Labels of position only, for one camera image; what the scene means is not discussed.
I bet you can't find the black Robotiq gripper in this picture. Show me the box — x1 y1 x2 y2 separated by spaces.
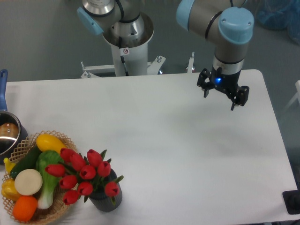
197 67 249 111

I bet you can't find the red tulip bouquet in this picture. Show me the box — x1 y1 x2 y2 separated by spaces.
45 148 124 205

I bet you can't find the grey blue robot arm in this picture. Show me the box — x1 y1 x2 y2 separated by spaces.
77 0 254 106

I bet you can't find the dark grey ribbed vase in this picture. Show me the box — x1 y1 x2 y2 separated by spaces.
89 169 123 212

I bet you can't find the blue plastic bag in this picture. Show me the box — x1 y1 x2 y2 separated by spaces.
255 0 300 45

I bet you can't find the black device at table edge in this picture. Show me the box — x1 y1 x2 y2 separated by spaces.
282 190 300 215

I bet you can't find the yellow squash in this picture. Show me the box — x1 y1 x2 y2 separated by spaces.
36 134 67 154

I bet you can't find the green bok choy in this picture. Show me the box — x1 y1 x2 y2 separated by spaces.
36 150 62 210

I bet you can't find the dark green cucumber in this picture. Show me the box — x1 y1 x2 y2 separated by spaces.
10 145 42 179

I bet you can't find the cream round bun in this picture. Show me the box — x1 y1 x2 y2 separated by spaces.
15 169 43 195

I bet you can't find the woven wicker basket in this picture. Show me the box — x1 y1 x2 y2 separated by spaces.
0 130 78 225

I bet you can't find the yellow banana tip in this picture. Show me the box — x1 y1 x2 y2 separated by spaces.
3 157 16 174

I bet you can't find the orange fruit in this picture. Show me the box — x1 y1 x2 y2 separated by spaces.
12 195 38 222

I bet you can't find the yellow bell pepper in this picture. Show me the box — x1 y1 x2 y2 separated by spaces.
1 179 22 202

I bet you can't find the white frame at right edge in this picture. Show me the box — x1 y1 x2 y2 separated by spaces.
283 80 300 113

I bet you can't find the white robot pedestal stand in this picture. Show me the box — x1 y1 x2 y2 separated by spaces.
81 12 166 78

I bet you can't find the blue handled saucepan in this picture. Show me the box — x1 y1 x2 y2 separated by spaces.
0 69 28 165

